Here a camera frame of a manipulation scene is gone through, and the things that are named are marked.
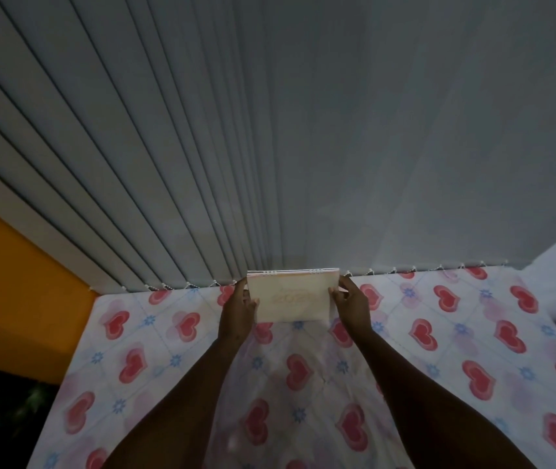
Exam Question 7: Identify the person's left forearm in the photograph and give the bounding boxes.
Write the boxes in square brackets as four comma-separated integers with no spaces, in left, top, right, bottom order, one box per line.
[104,334,251,469]

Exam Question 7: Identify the heart-patterned tablecloth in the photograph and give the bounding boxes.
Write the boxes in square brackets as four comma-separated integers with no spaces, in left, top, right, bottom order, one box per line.
[26,266,556,469]

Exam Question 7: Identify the person's right hand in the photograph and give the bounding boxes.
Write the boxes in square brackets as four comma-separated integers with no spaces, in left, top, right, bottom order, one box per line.
[327,274,373,341]

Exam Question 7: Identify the person's left hand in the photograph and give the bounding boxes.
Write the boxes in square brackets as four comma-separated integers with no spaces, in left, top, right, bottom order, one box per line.
[217,277,261,343]

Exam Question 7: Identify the white desk calendar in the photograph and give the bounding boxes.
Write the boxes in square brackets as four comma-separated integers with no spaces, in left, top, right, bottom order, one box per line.
[246,268,341,324]

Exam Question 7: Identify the grey vertical blinds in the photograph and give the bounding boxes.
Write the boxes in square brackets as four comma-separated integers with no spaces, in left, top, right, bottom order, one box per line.
[0,0,556,294]

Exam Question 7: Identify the person's right forearm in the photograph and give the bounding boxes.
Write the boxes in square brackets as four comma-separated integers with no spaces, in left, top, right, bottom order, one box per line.
[355,329,538,469]

